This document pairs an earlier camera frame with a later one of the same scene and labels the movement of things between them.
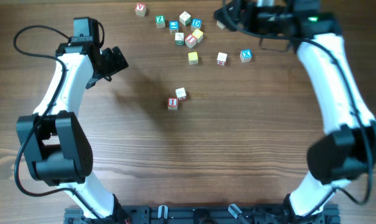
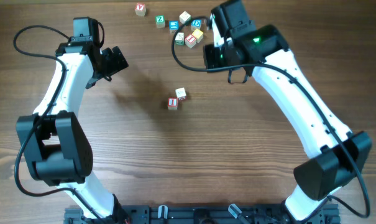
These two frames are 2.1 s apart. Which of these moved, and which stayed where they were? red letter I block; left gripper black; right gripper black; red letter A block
Moved: right gripper black
Stayed: left gripper black; red letter A block; red letter I block
